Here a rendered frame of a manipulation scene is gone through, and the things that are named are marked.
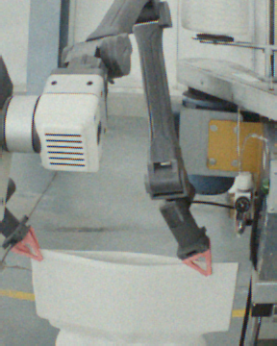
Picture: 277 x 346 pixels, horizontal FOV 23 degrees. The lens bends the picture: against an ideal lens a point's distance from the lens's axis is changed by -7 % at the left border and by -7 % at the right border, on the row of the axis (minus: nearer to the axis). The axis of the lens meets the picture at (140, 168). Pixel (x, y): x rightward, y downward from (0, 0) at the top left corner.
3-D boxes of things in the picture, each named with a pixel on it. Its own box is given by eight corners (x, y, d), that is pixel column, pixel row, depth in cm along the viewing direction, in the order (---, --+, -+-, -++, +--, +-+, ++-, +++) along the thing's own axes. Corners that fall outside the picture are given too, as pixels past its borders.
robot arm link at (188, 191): (141, 177, 150) (182, 171, 147) (154, 156, 160) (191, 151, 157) (154, 228, 154) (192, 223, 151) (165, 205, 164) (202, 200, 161)
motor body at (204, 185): (175, 197, 178) (179, 99, 170) (180, 176, 192) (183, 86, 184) (235, 200, 176) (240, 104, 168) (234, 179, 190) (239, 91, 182)
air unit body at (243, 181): (230, 242, 156) (237, 178, 151) (230, 234, 161) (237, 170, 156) (248, 242, 156) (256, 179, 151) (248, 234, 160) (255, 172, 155)
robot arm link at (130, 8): (113, -26, 150) (154, -34, 146) (130, 20, 157) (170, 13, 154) (57, 58, 115) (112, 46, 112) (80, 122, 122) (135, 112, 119)
